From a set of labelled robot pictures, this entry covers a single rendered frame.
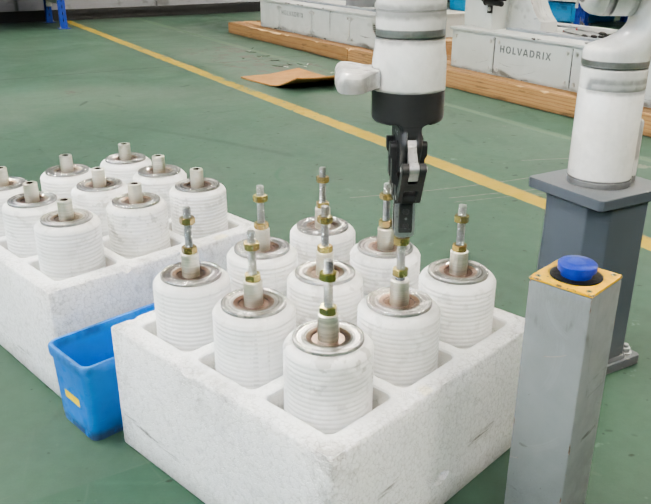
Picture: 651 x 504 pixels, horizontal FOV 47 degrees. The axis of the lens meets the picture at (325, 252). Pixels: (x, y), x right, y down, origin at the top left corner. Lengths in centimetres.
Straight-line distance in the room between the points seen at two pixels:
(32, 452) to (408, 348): 54
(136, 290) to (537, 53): 245
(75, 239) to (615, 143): 79
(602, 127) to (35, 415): 91
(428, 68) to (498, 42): 275
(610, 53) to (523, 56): 228
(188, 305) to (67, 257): 30
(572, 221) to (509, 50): 233
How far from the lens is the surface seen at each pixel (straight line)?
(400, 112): 77
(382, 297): 88
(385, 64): 77
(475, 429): 97
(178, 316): 93
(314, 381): 77
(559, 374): 84
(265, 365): 86
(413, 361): 86
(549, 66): 330
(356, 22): 444
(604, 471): 108
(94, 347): 116
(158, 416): 99
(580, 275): 81
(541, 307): 82
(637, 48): 114
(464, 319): 94
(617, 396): 124
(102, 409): 109
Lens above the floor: 64
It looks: 22 degrees down
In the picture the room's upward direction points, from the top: straight up
